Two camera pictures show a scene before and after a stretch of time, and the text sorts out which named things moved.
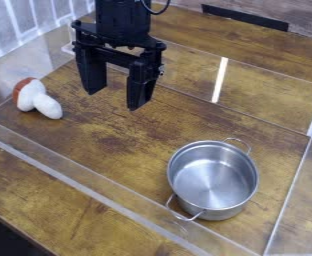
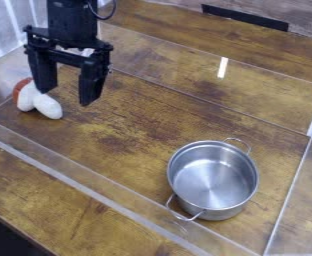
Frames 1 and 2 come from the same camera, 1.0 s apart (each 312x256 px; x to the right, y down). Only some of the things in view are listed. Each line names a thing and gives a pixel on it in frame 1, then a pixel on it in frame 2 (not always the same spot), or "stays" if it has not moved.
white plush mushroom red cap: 29,96 stays
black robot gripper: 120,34 to 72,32
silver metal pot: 213,178 stays
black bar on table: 244,17 stays
